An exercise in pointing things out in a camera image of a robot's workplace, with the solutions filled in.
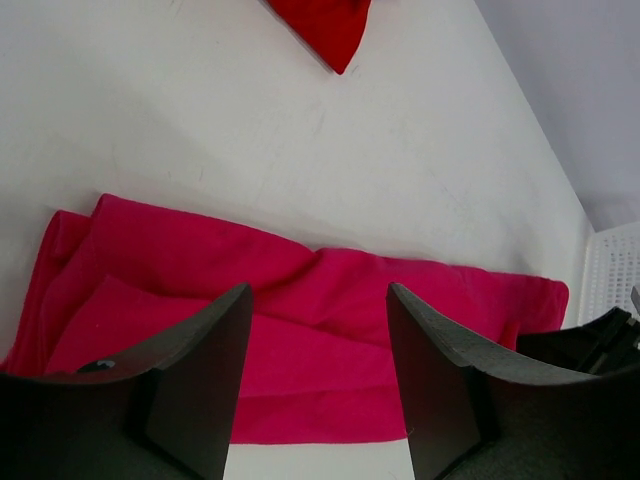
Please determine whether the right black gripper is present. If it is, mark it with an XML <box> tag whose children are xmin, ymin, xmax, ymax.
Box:
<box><xmin>516</xmin><ymin>307</ymin><xmax>639</xmax><ymax>375</ymax></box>

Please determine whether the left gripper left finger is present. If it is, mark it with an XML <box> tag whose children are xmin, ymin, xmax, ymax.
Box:
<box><xmin>1</xmin><ymin>284</ymin><xmax>253</xmax><ymax>479</ymax></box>

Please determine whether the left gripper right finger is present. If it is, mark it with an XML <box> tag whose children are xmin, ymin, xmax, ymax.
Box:
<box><xmin>387</xmin><ymin>284</ymin><xmax>639</xmax><ymax>479</ymax></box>

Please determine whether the magenta t shirt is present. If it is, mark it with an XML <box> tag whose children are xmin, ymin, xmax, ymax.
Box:
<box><xmin>1</xmin><ymin>194</ymin><xmax>569</xmax><ymax>445</ymax></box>

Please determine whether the white plastic basket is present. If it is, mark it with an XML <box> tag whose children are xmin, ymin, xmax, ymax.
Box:
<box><xmin>578</xmin><ymin>222</ymin><xmax>639</xmax><ymax>325</ymax></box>

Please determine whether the red folded t shirt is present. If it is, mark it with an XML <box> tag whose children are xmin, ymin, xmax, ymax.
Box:
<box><xmin>266</xmin><ymin>0</ymin><xmax>372</xmax><ymax>75</ymax></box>

